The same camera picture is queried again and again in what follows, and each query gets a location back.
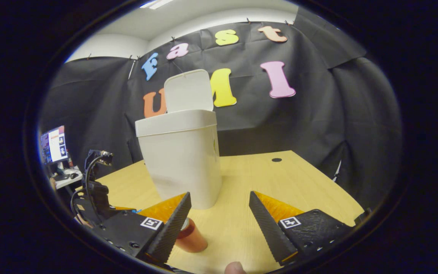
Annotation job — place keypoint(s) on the long ceiling light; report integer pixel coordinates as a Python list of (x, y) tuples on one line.
[(156, 3)]

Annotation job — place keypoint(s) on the wooden desktop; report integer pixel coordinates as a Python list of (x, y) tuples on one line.
[(280, 186)]

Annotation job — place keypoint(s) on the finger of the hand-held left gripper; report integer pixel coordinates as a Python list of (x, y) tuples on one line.
[(124, 208)]

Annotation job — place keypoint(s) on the white desktop garbage bin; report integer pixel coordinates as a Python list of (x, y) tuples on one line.
[(183, 160)]

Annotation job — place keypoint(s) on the black keyboard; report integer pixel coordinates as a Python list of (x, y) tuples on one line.
[(62, 177)]

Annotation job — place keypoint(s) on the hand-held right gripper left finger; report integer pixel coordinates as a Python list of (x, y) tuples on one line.
[(171, 232)]

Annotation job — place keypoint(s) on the red pop can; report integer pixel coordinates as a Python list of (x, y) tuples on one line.
[(192, 239)]

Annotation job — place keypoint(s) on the black backdrop cloth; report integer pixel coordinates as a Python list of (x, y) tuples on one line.
[(318, 121)]

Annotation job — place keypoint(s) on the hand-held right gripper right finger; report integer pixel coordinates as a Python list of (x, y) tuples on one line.
[(270, 232)]

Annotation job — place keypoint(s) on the white side desk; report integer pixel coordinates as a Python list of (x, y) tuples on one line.
[(70, 182)]

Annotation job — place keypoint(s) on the computer monitor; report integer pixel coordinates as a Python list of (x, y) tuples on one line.
[(56, 144)]

